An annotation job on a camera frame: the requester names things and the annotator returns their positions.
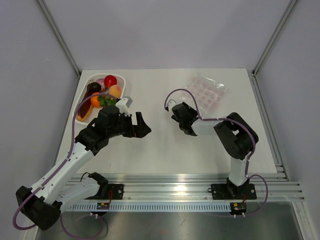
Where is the purple sweet potato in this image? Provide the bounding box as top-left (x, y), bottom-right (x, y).
top-left (76, 99), bottom-right (93, 122)

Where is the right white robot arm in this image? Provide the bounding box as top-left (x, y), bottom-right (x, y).
top-left (165, 99), bottom-right (259, 198)

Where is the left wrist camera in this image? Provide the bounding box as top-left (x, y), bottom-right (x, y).
top-left (115, 96), bottom-right (133, 116)

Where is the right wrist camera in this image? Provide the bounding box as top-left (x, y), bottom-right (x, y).
top-left (164, 99), bottom-right (177, 112)

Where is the white slotted cable duct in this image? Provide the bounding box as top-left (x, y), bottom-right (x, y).
top-left (67, 202), bottom-right (231, 213)

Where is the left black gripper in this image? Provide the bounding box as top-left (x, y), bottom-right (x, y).
top-left (107, 111), bottom-right (151, 139)

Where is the left aluminium frame post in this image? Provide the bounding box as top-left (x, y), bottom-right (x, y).
top-left (36, 0), bottom-right (81, 78)

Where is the clear pink-dotted zip bag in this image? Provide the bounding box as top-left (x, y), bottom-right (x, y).
top-left (184, 73), bottom-right (228, 119)

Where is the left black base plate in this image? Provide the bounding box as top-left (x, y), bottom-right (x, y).
top-left (86, 183), bottom-right (125, 200)

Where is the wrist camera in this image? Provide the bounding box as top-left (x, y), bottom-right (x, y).
top-left (115, 96), bottom-right (133, 116)
top-left (164, 99), bottom-right (177, 112)

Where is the red tomato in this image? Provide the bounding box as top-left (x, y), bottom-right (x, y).
top-left (104, 75), bottom-right (117, 88)

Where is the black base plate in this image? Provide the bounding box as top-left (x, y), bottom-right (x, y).
top-left (207, 183), bottom-right (257, 200)
top-left (86, 183), bottom-right (125, 200)

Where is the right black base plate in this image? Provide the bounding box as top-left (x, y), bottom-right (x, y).
top-left (207, 183), bottom-right (257, 200)

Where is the right aluminium frame post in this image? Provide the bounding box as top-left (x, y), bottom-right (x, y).
top-left (252, 0), bottom-right (300, 77)

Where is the purple onion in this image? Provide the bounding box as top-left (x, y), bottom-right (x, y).
top-left (95, 78), bottom-right (107, 92)

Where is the dark mangosteen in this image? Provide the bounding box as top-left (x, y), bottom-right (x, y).
top-left (89, 82), bottom-right (102, 93)

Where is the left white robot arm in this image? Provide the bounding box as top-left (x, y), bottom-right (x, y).
top-left (15, 106), bottom-right (152, 230)

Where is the green celery stalk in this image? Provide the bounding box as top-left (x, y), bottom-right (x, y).
top-left (97, 95), bottom-right (117, 107)

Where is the aluminium mounting rail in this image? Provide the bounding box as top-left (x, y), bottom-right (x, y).
top-left (103, 172), bottom-right (305, 202)

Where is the aluminium frame post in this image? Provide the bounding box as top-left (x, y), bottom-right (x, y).
top-left (36, 0), bottom-right (81, 78)
top-left (252, 0), bottom-right (300, 77)

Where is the orange peach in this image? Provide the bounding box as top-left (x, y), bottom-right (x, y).
top-left (108, 84), bottom-right (123, 99)

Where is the white perforated plastic basket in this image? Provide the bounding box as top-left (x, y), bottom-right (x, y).
top-left (75, 73), bottom-right (126, 126)

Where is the orange persimmon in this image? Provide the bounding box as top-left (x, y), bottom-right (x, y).
top-left (90, 95), bottom-right (101, 108)

